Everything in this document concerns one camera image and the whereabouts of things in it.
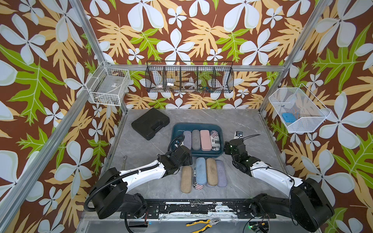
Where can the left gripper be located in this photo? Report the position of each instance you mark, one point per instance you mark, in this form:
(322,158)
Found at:
(188,160)

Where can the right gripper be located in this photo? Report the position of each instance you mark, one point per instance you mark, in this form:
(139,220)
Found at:
(227,146)

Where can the beige fabric glasses case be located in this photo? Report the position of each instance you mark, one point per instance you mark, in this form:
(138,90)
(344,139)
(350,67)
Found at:
(186,179)

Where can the newspaper print glasses case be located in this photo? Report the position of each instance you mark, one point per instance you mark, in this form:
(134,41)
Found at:
(215,140)

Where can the purple fabric glasses case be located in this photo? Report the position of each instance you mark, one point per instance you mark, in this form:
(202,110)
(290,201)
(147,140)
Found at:
(187,139)

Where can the pink glasses case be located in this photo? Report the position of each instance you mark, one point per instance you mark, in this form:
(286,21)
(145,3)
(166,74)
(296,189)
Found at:
(205,140)

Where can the grey fabric glasses case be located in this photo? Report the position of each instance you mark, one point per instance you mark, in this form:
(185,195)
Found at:
(196,140)

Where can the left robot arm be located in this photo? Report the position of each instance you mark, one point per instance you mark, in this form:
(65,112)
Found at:
(110,193)

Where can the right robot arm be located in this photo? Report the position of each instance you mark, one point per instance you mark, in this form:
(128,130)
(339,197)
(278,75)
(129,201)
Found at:
(304,203)

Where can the light blue glasses case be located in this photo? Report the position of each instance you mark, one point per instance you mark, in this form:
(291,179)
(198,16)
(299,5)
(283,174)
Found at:
(201,171)

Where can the teal plastic storage tray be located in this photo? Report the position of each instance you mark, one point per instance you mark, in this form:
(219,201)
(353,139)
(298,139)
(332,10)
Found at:
(179,128)

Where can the lavender glasses case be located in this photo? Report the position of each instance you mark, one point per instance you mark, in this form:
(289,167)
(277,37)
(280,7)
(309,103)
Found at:
(222,179)

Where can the tan fabric glasses case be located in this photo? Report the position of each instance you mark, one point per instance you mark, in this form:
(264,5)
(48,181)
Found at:
(212,174)

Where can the flag print glasses case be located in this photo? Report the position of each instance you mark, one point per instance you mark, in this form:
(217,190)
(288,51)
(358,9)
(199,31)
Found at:
(195,184)

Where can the black plastic tool case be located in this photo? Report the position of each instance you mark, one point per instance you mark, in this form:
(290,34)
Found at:
(150,123)

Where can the silver wrench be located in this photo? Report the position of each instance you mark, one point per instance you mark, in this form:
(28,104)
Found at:
(124,162)

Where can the blue object in basket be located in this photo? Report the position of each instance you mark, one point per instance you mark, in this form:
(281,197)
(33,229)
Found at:
(289,118)

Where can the tape roll in basket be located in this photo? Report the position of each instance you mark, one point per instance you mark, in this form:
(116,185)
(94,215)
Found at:
(189,86)

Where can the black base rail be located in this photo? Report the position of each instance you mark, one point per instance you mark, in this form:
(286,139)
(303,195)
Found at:
(221,208)

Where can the white wire basket right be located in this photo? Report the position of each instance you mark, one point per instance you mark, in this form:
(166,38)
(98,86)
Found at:
(310,112)

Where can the white wire basket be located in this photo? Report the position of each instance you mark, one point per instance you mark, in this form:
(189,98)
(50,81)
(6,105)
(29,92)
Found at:
(108,84)
(310,112)

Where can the black wire basket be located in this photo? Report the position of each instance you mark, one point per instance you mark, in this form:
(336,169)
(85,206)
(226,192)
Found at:
(209,76)

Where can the white wire basket left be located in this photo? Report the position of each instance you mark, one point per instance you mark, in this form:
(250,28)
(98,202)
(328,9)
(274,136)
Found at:
(108,84)

